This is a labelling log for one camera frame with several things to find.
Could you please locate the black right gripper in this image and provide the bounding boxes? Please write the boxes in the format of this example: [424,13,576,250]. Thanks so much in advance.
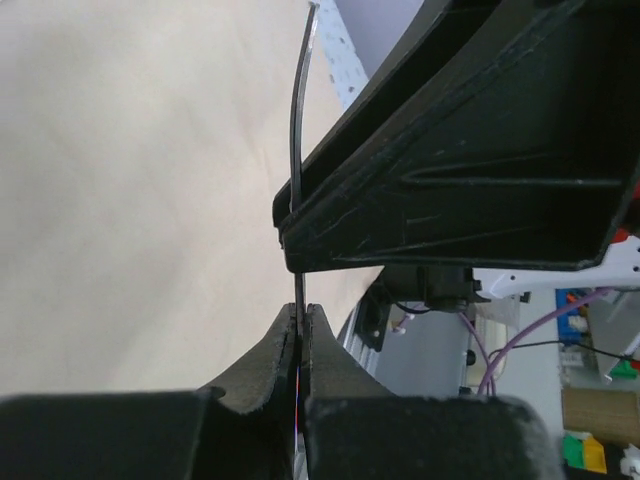
[273,1,639,313]

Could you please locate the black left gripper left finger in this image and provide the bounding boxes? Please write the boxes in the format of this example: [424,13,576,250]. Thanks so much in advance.
[1,304,296,479]

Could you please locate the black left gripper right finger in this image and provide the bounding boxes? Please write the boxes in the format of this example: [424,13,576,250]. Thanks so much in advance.
[300,304,564,479]

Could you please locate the small steel scissors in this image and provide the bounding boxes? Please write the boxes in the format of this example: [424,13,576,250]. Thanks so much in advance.
[289,1,319,479]

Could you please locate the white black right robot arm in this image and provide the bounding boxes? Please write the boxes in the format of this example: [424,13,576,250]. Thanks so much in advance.
[272,1,639,298]

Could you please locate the cluttered background workbench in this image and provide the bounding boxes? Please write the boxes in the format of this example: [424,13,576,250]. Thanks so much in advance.
[389,284,640,480]

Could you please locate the aluminium rail frame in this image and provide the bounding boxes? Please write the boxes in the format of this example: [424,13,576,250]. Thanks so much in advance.
[337,301,395,398]

